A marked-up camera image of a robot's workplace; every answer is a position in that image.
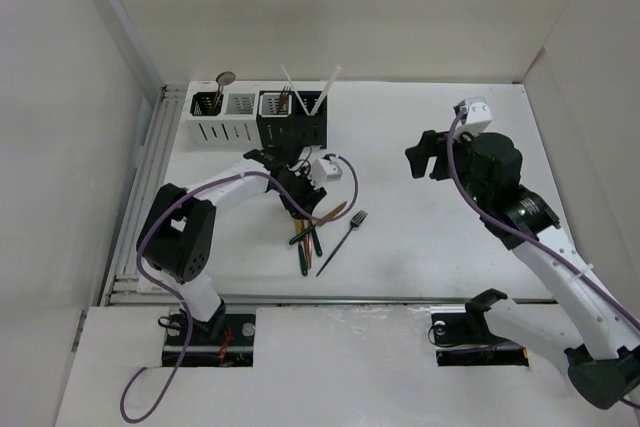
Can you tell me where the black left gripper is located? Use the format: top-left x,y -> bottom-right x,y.
274,166 -> 324,219

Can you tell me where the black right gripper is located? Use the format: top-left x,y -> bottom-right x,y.
404,123 -> 491,208

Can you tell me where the gold knife green handle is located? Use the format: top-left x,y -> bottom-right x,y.
295,219 -> 309,277
289,202 -> 347,245

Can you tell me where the black fork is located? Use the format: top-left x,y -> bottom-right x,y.
316,210 -> 368,277

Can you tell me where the small copper fork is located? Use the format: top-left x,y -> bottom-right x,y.
277,85 -> 291,111

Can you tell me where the silver spoon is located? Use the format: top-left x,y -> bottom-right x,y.
216,71 -> 236,91

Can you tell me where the copper chopstick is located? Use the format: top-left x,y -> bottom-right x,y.
280,63 -> 311,116

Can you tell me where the copper spoon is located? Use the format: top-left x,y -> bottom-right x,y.
213,88 -> 223,116

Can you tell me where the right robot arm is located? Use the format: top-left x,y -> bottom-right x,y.
405,130 -> 639,410

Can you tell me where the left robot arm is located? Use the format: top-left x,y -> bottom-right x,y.
135,148 -> 326,344

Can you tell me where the black slotted utensil container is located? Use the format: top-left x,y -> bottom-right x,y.
256,90 -> 328,149

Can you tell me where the white insert in black container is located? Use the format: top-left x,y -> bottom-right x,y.
258,92 -> 291,118

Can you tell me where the white slotted utensil container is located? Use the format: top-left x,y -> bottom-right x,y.
185,92 -> 261,150

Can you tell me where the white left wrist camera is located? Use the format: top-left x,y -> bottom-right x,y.
308,156 -> 343,187

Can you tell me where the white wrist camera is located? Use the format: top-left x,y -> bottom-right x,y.
308,156 -> 343,187
454,97 -> 492,135

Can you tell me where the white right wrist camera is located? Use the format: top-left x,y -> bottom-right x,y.
454,97 -> 492,135

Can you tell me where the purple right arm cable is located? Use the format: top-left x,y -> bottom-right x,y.
446,114 -> 640,408

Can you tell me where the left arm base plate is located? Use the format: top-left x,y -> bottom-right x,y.
157,310 -> 256,368

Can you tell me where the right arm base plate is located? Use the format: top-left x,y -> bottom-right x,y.
428,313 -> 529,367

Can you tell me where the aluminium frame rail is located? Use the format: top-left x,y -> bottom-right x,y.
96,84 -> 187,307

